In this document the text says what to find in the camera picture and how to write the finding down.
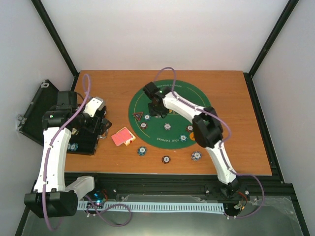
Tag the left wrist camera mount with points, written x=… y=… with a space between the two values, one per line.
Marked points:
x=95 y=104

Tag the black right frame post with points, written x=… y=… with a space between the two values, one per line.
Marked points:
x=280 y=23

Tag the light blue cable duct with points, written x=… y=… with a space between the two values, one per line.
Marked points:
x=154 y=207

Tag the red playing card deck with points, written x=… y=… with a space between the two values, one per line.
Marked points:
x=121 y=136

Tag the teal 50 chip stack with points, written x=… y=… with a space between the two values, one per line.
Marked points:
x=141 y=151

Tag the black triangular all-in marker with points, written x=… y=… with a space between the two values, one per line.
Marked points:
x=138 y=115

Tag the blue 10 chip stack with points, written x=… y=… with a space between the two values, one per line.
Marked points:
x=196 y=156

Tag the black poker chip case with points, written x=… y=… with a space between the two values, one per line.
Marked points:
x=52 y=108

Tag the orange big blind button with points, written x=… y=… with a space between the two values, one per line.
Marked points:
x=192 y=136

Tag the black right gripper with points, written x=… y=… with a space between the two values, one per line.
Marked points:
x=153 y=114

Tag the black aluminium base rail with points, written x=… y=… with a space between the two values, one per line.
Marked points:
x=205 y=187

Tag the round green poker mat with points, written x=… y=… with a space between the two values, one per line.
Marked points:
x=155 y=134

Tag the yellow card box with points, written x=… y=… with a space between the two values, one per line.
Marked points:
x=130 y=140

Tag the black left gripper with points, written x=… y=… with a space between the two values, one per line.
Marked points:
x=94 y=129

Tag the black frame post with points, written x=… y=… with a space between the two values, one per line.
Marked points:
x=55 y=36
x=280 y=23

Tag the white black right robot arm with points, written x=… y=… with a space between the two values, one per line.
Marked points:
x=207 y=129

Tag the chips inside case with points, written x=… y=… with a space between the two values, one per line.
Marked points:
x=72 y=147

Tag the black left frame post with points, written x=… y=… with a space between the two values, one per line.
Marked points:
x=55 y=36

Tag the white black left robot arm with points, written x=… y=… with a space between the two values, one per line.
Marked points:
x=50 y=196

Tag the brown 100 chip stack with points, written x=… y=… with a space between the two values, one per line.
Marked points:
x=166 y=159

